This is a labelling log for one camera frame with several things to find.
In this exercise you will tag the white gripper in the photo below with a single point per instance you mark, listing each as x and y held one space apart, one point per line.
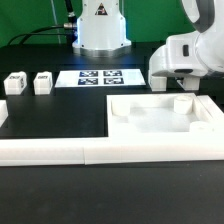
178 58

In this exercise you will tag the white square tabletop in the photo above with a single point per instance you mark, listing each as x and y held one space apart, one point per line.
144 114

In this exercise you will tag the white sheet with markers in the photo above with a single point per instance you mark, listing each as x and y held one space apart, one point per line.
99 78

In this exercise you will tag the white U-shaped obstacle fence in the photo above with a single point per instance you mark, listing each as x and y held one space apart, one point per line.
150 148

